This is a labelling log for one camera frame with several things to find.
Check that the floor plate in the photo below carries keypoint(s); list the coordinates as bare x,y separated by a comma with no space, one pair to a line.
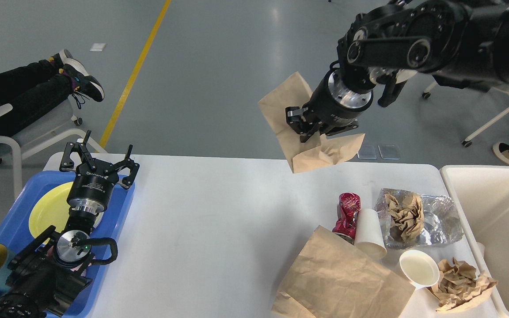
367,152
389,152

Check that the clear bag with brown paper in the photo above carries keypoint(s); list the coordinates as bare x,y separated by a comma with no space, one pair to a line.
409,219

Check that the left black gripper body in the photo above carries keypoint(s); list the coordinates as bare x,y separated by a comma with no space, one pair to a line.
92,191

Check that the white paper cup lying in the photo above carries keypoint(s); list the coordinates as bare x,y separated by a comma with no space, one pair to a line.
368,237

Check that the left floor plate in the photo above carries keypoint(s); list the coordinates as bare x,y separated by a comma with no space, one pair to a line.
367,152

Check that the crumpled brown paper ball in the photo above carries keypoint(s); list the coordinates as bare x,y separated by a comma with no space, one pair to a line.
460,287

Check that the right floor plate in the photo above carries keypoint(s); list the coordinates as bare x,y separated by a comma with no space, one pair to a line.
389,152

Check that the person in black clothes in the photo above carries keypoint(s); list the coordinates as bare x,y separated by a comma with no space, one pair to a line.
37,88

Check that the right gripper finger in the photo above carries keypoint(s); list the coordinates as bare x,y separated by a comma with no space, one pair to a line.
305,122
333,130

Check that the pale green plate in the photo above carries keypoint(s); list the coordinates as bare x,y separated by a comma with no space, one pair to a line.
98,219

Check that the white plastic bin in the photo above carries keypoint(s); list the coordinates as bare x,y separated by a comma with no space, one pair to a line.
481,194

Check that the grey office chair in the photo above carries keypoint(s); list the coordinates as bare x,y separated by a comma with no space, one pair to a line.
53,127

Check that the white paper cup upright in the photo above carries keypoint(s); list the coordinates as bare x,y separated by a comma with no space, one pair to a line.
418,269

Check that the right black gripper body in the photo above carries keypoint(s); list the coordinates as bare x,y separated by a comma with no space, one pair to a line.
335,103

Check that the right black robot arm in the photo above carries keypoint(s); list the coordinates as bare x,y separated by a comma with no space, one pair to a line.
458,42

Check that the yellow plastic plate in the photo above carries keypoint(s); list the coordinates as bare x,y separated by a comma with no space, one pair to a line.
51,209

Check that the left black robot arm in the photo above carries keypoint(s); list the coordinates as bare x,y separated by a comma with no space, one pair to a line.
47,275

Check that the red crumpled snack wrapper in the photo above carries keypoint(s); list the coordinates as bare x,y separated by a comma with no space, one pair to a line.
349,204

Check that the white office chair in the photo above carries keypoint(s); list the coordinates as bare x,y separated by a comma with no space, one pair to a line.
464,118

